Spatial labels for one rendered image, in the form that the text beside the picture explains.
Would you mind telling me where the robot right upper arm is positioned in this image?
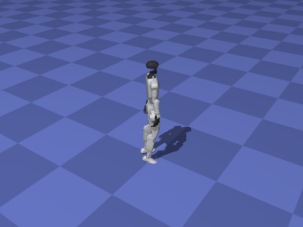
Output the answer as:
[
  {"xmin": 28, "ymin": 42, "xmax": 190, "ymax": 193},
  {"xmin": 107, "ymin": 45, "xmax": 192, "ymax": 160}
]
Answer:
[{"xmin": 151, "ymin": 81, "xmax": 158, "ymax": 104}]

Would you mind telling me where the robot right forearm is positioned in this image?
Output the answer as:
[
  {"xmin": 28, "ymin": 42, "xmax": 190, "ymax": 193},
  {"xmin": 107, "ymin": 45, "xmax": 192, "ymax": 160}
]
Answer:
[{"xmin": 153, "ymin": 100, "xmax": 160, "ymax": 119}]

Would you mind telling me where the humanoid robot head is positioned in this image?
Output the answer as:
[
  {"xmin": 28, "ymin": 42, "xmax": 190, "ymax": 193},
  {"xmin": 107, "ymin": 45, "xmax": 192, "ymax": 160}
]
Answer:
[{"xmin": 146, "ymin": 61, "xmax": 159, "ymax": 79}]

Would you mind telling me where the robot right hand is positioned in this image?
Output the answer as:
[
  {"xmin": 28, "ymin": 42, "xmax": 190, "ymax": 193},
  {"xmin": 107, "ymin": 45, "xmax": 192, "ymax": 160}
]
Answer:
[{"xmin": 151, "ymin": 116, "xmax": 160, "ymax": 127}]

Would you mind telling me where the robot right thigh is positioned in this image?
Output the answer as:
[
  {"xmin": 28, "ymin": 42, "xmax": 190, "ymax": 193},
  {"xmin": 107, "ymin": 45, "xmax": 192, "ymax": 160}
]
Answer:
[{"xmin": 147, "ymin": 111, "xmax": 160, "ymax": 141}]

